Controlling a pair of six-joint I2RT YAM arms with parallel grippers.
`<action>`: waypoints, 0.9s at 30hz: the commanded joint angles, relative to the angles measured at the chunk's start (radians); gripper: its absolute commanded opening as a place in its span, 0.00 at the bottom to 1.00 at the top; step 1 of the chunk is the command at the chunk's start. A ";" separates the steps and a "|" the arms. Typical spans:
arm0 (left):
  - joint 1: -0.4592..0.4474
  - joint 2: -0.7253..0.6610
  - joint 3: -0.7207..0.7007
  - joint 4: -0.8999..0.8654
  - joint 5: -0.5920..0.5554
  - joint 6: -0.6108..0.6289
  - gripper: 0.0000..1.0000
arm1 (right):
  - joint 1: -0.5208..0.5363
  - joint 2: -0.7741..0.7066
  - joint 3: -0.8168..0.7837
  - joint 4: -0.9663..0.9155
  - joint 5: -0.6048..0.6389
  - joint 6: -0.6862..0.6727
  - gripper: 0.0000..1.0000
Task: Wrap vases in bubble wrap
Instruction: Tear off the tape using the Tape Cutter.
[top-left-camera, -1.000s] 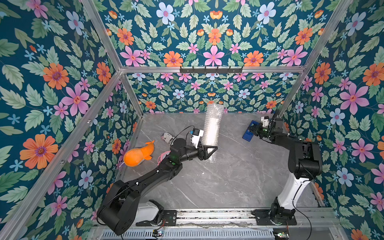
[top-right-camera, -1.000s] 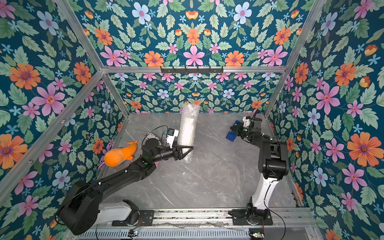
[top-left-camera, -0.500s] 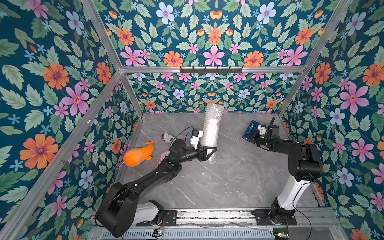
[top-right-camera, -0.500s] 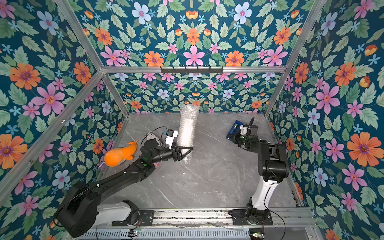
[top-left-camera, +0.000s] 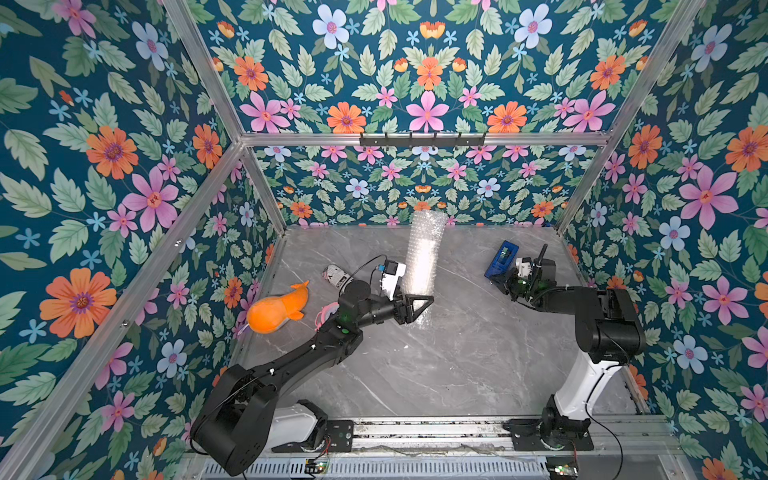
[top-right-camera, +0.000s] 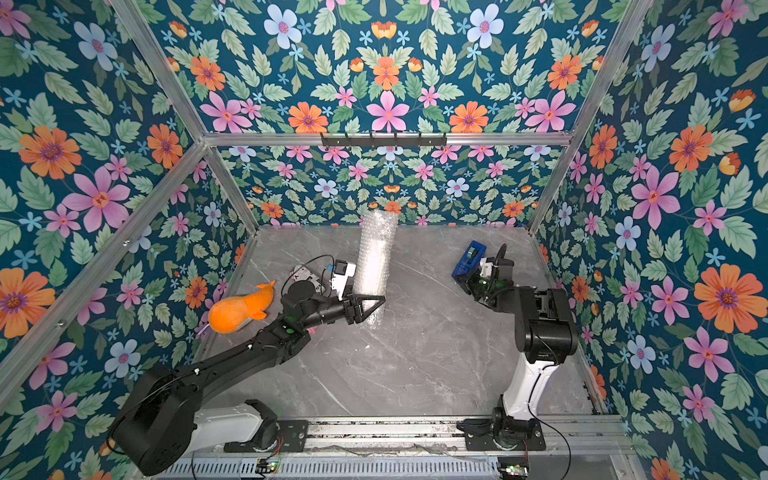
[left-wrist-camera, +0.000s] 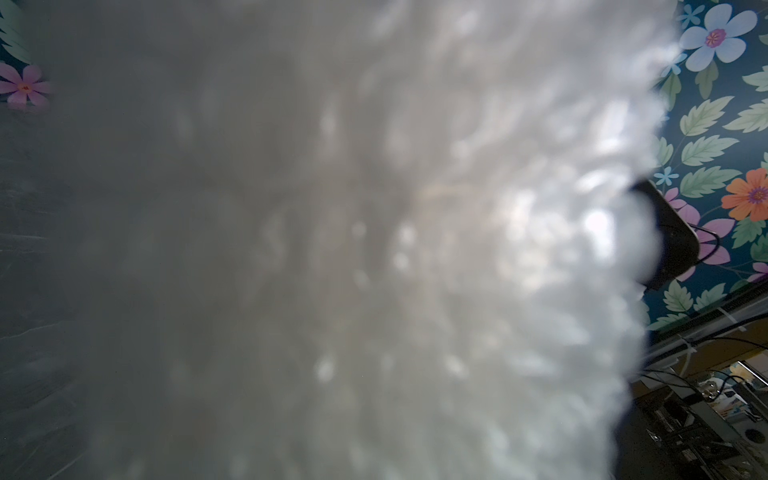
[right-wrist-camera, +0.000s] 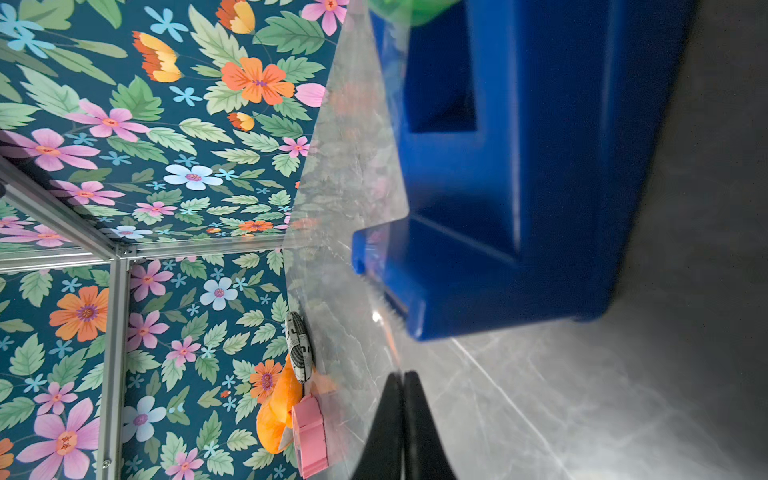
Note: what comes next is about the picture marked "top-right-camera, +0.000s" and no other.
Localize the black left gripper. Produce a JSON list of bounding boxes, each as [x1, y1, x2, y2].
[[296, 286, 381, 332]]

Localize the clear bubble wrap sheet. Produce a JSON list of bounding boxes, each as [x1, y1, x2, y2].
[[352, 210, 398, 296]]

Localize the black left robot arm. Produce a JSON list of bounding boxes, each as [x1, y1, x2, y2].
[[108, 280, 385, 476]]

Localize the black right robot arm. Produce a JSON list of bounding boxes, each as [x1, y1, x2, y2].
[[452, 241, 577, 451]]

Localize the blue rectangular box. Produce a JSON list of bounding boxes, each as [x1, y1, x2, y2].
[[452, 241, 487, 283]]

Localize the newspaper print wrapped vase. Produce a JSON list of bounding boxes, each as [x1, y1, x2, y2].
[[288, 265, 325, 291]]

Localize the orange plush whale toy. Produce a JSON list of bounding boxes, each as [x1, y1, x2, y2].
[[209, 282, 275, 335]]

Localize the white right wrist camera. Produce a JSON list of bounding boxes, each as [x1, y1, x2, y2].
[[478, 257, 499, 281]]

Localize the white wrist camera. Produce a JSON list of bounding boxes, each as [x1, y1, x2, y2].
[[329, 260, 356, 300], [478, 257, 499, 281]]

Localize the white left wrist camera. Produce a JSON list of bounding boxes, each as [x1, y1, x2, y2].
[[329, 260, 356, 300]]

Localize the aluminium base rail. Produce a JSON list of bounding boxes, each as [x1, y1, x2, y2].
[[137, 416, 637, 457]]

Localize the black hook rail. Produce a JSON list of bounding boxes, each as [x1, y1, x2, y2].
[[320, 133, 448, 148]]

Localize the white perforated cable tray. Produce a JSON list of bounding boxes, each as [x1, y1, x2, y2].
[[156, 456, 500, 479]]

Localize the aluminium frame struts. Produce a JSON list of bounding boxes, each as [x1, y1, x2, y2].
[[0, 0, 655, 480]]

